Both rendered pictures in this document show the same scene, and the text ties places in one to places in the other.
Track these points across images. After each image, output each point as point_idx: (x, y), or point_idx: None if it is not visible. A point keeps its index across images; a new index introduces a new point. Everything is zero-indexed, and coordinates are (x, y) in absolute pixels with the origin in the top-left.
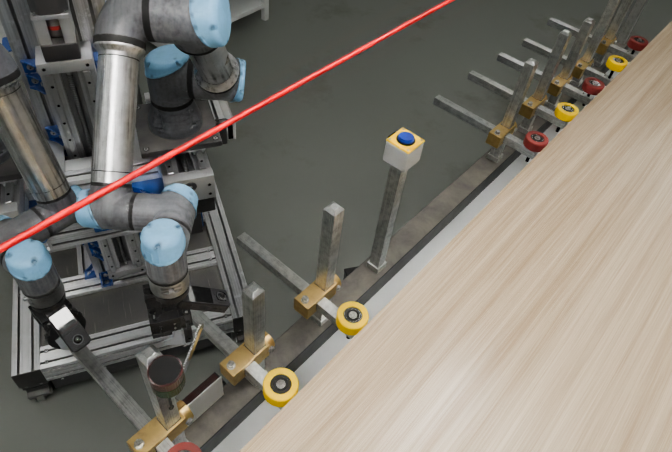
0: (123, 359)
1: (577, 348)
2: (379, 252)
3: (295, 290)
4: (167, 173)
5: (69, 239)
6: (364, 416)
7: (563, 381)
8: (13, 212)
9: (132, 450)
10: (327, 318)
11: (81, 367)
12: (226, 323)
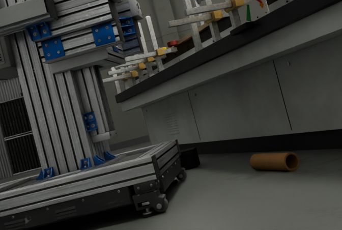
0: (168, 164)
1: None
2: (198, 36)
3: (207, 18)
4: (126, 1)
5: (110, 52)
6: None
7: None
8: None
9: None
10: (226, 15)
11: (163, 163)
12: (175, 143)
